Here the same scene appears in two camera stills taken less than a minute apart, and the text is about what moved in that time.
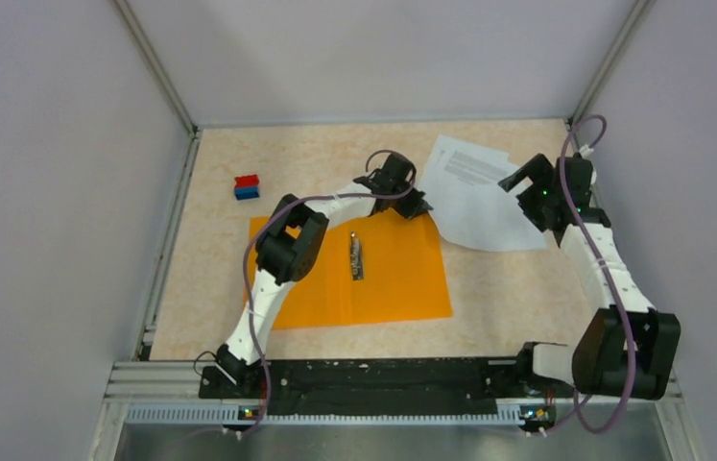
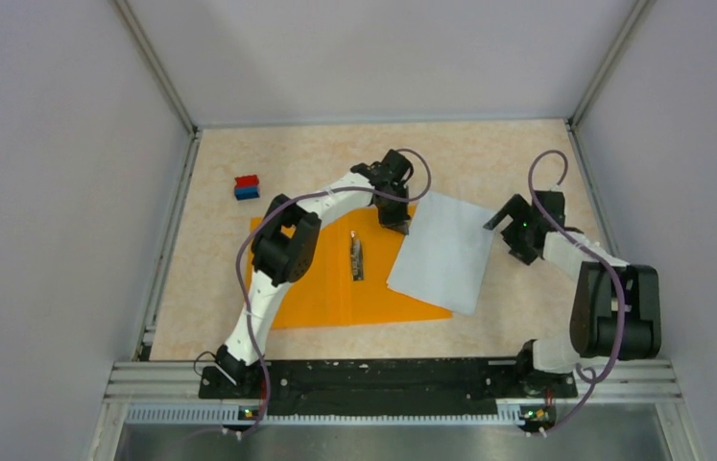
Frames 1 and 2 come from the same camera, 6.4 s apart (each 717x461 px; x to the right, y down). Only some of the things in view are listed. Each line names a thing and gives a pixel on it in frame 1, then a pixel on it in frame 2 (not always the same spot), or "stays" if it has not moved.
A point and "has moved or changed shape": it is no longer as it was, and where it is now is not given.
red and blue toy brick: x=247 y=186 stays
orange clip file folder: x=382 y=269 has moved or changed shape
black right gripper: x=540 y=170 to x=517 y=208
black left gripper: x=416 y=206 stays
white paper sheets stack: x=467 y=204 to x=443 y=252
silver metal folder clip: x=356 y=256 stays
